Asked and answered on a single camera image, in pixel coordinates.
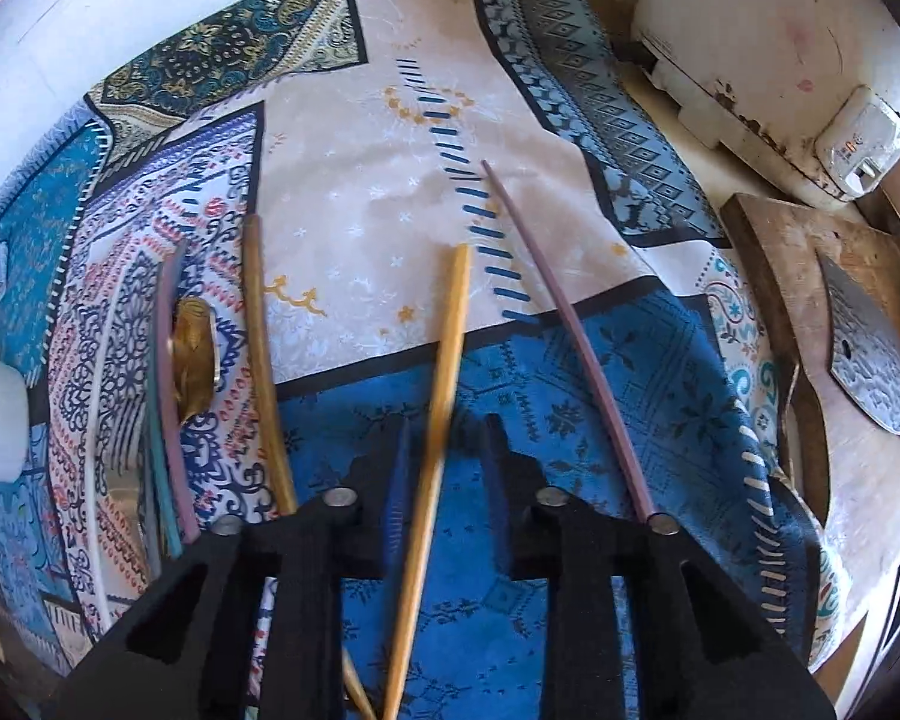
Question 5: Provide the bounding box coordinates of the wooden cutting board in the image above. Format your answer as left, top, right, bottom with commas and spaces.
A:
720, 192, 900, 713

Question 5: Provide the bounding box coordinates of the teal green chopstick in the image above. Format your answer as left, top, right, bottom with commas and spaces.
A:
146, 356, 183, 559

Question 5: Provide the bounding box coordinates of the patterned blue patchwork table mat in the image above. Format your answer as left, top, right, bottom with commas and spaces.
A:
0, 0, 841, 718

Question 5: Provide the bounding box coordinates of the gold metal spoon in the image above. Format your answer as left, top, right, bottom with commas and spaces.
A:
170, 296, 219, 422

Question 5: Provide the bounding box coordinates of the white rice cooker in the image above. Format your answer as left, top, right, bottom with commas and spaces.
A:
632, 0, 900, 211

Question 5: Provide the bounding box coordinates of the light wooden chopstick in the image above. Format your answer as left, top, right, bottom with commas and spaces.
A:
382, 244, 471, 720

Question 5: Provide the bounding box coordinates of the olive brown chopstick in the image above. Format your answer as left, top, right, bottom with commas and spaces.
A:
242, 213, 377, 718

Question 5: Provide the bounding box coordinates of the patterned metal cleaver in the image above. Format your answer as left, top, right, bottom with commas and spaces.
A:
818, 252, 900, 437

